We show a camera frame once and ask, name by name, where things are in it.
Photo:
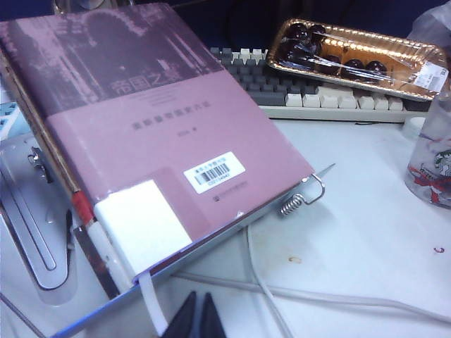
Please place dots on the pink hardcover book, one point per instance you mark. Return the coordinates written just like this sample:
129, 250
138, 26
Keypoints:
141, 123

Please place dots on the white pink-print plastic bag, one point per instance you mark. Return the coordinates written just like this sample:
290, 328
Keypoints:
433, 21

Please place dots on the gold foil cherry tray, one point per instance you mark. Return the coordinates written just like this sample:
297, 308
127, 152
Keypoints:
352, 49

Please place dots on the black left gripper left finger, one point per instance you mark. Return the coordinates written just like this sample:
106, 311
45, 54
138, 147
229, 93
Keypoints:
185, 324

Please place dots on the white power strip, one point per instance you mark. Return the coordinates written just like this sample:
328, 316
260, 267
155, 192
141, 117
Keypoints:
7, 123

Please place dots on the grey and white keyboard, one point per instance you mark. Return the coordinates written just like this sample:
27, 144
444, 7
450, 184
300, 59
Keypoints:
317, 100

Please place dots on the clear printed drinking glass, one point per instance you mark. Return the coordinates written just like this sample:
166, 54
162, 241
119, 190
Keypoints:
426, 165

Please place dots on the dark red cherry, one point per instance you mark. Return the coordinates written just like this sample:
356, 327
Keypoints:
375, 67
297, 31
316, 30
353, 67
293, 51

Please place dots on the silver metal book stand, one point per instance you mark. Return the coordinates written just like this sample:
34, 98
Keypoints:
24, 218

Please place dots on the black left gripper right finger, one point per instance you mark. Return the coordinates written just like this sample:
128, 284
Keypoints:
211, 324

